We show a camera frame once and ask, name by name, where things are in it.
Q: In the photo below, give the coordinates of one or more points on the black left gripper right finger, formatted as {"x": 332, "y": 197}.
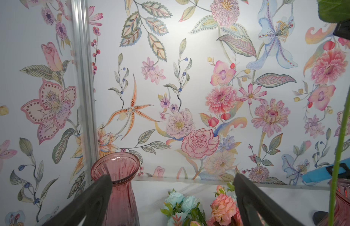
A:
{"x": 254, "y": 204}

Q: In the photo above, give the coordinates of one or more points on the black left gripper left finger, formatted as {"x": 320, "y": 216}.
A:
{"x": 88, "y": 209}

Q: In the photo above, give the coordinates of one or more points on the pink ribbed glass vase left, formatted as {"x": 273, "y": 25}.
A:
{"x": 122, "y": 167}

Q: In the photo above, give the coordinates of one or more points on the pink ribbed glass vase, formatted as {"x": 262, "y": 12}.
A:
{"x": 122, "y": 167}
{"x": 342, "y": 203}

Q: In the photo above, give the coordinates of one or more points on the bunch of artificial flowers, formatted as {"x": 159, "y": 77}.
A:
{"x": 182, "y": 210}

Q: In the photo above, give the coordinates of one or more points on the pink ribbed glass vase centre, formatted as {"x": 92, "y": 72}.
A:
{"x": 342, "y": 203}

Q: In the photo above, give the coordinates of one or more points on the blue microphone on black stand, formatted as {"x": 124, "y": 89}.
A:
{"x": 326, "y": 173}

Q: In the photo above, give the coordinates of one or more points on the left corner aluminium post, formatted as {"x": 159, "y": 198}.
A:
{"x": 83, "y": 60}

